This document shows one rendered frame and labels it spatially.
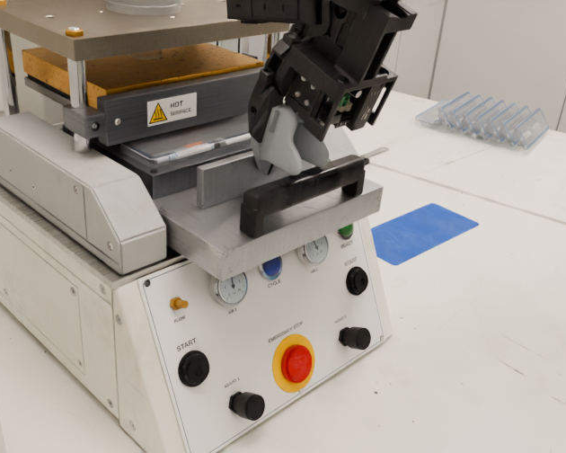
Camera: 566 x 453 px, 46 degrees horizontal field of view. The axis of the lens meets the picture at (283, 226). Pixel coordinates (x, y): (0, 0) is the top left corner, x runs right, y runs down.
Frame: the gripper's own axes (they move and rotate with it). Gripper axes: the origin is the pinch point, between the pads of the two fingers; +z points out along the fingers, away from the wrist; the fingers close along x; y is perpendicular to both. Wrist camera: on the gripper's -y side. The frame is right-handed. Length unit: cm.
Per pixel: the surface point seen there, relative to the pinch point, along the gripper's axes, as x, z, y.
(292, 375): -1.3, 17.7, 14.3
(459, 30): 231, 70, -95
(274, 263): -0.2, 9.1, 6.0
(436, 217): 50, 26, 2
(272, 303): -0.8, 12.9, 8.1
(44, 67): -10.2, 3.5, -23.5
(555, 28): 239, 49, -61
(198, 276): -8.8, 8.8, 4.0
